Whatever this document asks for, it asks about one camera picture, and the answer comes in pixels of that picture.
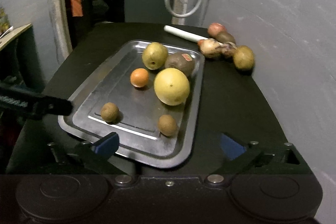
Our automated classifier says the brown-yellow mango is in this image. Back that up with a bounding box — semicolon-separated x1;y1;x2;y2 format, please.
233;46;255;71

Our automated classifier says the yellow grapefruit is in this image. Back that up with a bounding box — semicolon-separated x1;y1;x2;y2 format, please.
154;68;190;106

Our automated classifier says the brown kiwi by wall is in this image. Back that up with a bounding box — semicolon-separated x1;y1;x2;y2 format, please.
215;31;236;44

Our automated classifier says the dark avocado with sticker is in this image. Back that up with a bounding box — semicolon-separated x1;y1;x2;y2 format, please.
165;52;195;77

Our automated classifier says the dark cabinet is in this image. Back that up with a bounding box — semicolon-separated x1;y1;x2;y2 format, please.
124;0;172;24

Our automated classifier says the white cylindrical tube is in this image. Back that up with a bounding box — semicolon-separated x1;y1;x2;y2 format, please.
163;25;207;43

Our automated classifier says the orange tangerine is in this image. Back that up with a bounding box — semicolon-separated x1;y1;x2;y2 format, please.
130;68;149;88

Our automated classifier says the small brown kiwi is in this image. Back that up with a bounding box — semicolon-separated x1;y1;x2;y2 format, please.
100;102;119;123
157;114;178;137

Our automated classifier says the striped pepino melon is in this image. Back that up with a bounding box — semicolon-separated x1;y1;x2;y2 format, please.
220;42;237;57
198;39;222;58

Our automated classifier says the red apple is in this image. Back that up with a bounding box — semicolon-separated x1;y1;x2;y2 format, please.
207;23;227;38

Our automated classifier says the silver metal tray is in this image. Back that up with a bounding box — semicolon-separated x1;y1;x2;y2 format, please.
58;40;205;168

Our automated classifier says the green-yellow pear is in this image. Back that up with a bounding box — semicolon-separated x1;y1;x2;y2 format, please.
142;42;169;71

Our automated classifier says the orange cloth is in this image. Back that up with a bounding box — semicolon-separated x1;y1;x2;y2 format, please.
71;0;83;17

